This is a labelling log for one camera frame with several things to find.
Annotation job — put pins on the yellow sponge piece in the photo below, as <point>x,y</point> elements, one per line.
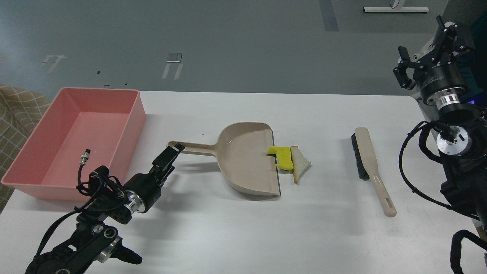
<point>283,156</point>

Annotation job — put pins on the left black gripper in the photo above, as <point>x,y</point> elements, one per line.
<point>147,186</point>

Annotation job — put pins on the pink plastic bin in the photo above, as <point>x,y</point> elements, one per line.
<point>108,122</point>

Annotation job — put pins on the beige plastic dustpan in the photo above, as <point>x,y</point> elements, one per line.
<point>240,151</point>

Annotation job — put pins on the white floor stand base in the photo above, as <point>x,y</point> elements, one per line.
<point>396,6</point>

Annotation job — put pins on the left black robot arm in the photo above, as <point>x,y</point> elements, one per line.
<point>93,240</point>

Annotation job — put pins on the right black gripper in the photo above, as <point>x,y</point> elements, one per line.
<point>442,83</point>

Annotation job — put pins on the toast bread slice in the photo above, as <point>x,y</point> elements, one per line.
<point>300,163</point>

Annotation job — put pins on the beige checkered cloth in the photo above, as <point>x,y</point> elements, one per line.
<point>20,112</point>

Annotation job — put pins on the beige brush black bristles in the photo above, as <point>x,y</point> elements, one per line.
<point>368,168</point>

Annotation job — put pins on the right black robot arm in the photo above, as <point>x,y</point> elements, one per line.
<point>457,138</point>

